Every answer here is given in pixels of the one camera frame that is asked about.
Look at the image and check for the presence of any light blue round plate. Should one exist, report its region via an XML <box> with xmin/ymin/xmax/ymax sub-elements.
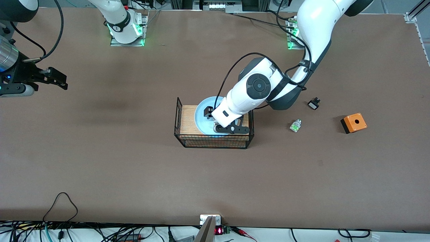
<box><xmin>194</xmin><ymin>96</ymin><xmax>233</xmax><ymax>136</ymax></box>

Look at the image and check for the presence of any wooden board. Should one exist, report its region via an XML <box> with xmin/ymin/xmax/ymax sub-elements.
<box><xmin>180</xmin><ymin>105</ymin><xmax>250</xmax><ymax>148</ymax></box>

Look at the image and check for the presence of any red clip lead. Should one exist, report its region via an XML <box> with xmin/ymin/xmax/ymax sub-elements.
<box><xmin>231</xmin><ymin>227</ymin><xmax>257</xmax><ymax>242</ymax></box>

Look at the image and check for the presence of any black wire basket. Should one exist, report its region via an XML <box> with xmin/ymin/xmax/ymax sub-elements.
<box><xmin>174</xmin><ymin>97</ymin><xmax>255</xmax><ymax>149</ymax></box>

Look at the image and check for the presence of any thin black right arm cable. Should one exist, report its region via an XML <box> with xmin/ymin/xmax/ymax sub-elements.
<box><xmin>10</xmin><ymin>24</ymin><xmax>47</xmax><ymax>61</ymax></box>

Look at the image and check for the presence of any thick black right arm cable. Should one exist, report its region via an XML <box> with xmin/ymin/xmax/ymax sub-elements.
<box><xmin>24</xmin><ymin>0</ymin><xmax>65</xmax><ymax>64</ymax></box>

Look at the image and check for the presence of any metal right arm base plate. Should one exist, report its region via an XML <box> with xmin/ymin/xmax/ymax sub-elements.
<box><xmin>110</xmin><ymin>14</ymin><xmax>148</xmax><ymax>47</ymax></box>

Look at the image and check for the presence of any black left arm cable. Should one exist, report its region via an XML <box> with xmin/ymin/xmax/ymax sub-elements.
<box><xmin>217</xmin><ymin>0</ymin><xmax>315</xmax><ymax>101</ymax></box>

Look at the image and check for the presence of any black cable across table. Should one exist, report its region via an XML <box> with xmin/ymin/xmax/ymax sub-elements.
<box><xmin>231</xmin><ymin>13</ymin><xmax>297</xmax><ymax>29</ymax></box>

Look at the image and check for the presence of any silver stand bracket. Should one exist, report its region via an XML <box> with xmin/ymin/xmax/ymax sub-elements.
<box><xmin>200</xmin><ymin>214</ymin><xmax>221</xmax><ymax>226</ymax></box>

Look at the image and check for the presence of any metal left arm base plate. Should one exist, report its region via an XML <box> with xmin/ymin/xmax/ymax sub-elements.
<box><xmin>287</xmin><ymin>18</ymin><xmax>305</xmax><ymax>50</ymax></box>

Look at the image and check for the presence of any aluminium frame structure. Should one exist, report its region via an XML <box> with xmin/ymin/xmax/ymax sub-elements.
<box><xmin>171</xmin><ymin>0</ymin><xmax>271</xmax><ymax>14</ymax></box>

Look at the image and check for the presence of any black looped cable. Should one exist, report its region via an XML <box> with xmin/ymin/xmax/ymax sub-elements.
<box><xmin>43</xmin><ymin>192</ymin><xmax>79</xmax><ymax>224</ymax></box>

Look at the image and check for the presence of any grey camera stand bar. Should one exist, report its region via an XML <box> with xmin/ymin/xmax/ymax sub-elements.
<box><xmin>194</xmin><ymin>216</ymin><xmax>215</xmax><ymax>242</ymax></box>

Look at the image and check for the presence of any orange button enclosure box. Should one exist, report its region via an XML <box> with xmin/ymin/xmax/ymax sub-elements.
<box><xmin>340</xmin><ymin>113</ymin><xmax>368</xmax><ymax>134</ymax></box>

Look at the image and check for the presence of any black coiled cable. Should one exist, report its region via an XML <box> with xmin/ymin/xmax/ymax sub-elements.
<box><xmin>338</xmin><ymin>228</ymin><xmax>372</xmax><ymax>239</ymax></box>

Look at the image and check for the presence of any aluminium profile rail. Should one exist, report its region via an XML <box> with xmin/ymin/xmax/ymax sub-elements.
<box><xmin>404</xmin><ymin>0</ymin><xmax>430</xmax><ymax>67</ymax></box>

